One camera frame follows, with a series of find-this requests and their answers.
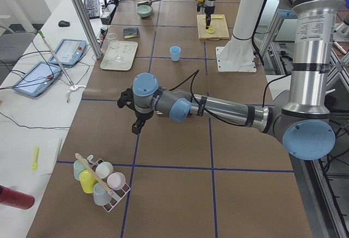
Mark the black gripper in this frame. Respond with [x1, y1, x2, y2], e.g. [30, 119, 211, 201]
[196, 0, 215, 29]
[117, 88, 154, 134]

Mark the blue paper cup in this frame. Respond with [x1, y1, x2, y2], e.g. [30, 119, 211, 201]
[170, 46, 182, 62]

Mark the white cup in rack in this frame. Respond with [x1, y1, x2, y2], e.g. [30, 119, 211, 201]
[95, 161, 113, 179]

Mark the pink cup in rack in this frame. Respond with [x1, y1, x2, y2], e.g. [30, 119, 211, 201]
[107, 172, 126, 191]

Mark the green cup in rack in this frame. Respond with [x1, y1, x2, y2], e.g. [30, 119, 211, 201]
[73, 160, 86, 181]

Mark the yellow cup in rack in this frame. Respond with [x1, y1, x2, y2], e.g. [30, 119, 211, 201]
[79, 169, 97, 194]

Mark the grey cup in rack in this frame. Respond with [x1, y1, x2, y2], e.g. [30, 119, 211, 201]
[93, 183, 111, 206]

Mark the wooden cutting board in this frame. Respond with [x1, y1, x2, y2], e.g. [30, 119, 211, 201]
[196, 14, 230, 40]

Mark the steel ice scoop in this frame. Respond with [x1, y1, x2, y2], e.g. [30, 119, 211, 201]
[137, 0, 162, 7]

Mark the wooden stick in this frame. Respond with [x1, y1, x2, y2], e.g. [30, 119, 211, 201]
[75, 152, 113, 196]

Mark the green bowl of ice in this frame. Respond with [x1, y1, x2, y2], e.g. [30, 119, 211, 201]
[136, 5, 153, 18]

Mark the cream bear tray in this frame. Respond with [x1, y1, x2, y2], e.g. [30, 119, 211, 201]
[100, 41, 138, 71]

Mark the grey folded cloth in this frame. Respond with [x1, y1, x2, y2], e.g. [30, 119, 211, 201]
[123, 27, 140, 39]

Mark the wine glass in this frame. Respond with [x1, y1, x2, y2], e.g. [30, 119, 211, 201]
[106, 33, 123, 63]

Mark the blue teach pendant far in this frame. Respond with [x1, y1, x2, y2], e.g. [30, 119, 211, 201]
[55, 39, 87, 66]

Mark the blue teach pendant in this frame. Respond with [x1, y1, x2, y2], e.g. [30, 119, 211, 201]
[13, 61, 62, 97]
[55, 39, 87, 66]

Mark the yellow plastic spoon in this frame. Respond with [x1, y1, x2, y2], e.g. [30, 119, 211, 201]
[32, 146, 40, 171]

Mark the blue teach pendant near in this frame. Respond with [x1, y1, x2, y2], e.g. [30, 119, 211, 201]
[13, 61, 62, 97]

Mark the black keyboard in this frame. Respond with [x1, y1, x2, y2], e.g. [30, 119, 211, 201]
[83, 0, 100, 19]

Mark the black computer mouse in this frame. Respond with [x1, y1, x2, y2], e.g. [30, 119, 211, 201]
[58, 20, 70, 27]

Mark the red bottle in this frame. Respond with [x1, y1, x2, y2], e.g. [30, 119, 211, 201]
[1, 186, 35, 210]

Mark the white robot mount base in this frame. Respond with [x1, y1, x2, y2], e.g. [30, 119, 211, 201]
[216, 0, 264, 72]

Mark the white wire cup rack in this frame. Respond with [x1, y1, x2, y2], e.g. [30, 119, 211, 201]
[87, 155, 130, 212]

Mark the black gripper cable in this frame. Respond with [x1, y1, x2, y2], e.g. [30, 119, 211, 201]
[166, 69, 246, 126]

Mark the aluminium frame post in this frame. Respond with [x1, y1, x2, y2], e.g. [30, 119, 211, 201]
[71, 0, 102, 59]

